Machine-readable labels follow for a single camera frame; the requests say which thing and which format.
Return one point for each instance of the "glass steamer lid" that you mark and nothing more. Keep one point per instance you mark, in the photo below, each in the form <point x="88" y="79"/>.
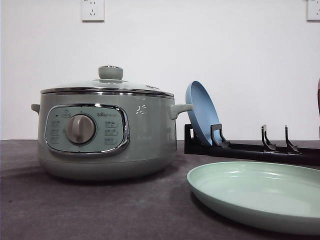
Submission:
<point x="110" y="83"/>

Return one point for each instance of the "green plate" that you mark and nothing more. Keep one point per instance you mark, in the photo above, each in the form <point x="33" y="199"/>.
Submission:
<point x="274" y="195"/>

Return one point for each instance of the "blue plate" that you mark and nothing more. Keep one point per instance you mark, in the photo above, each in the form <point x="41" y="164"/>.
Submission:
<point x="203" y="113"/>

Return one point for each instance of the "black plate rack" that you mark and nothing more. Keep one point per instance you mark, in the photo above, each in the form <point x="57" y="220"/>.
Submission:
<point x="266" y="150"/>

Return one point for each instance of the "green electric steamer pot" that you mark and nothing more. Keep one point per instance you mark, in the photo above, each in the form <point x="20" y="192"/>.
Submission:
<point x="107" y="136"/>

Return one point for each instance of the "dark red plate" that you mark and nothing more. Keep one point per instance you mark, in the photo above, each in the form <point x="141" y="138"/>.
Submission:
<point x="318" y="98"/>

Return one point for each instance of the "white wall socket left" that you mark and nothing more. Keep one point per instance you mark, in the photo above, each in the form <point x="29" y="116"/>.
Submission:
<point x="92" y="11"/>

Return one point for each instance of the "white wall socket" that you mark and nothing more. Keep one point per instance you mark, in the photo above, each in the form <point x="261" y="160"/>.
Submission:
<point x="313" y="11"/>
<point x="92" y="11"/>

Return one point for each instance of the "white wall socket right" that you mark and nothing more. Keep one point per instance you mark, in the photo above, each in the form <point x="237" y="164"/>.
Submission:
<point x="313" y="11"/>

